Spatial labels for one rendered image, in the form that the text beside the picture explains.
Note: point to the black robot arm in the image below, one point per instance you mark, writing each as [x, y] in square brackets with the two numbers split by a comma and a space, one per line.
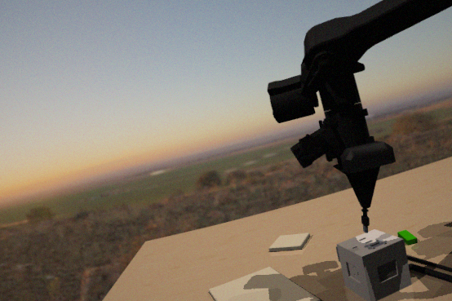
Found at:
[331, 52]

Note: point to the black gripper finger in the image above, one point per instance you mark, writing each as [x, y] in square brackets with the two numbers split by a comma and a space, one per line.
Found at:
[340, 167]
[364, 182]

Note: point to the green rectangular block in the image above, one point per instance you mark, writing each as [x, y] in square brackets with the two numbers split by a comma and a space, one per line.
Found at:
[408, 237]

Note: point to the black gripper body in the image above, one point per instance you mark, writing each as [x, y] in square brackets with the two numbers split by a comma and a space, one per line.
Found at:
[359, 151]

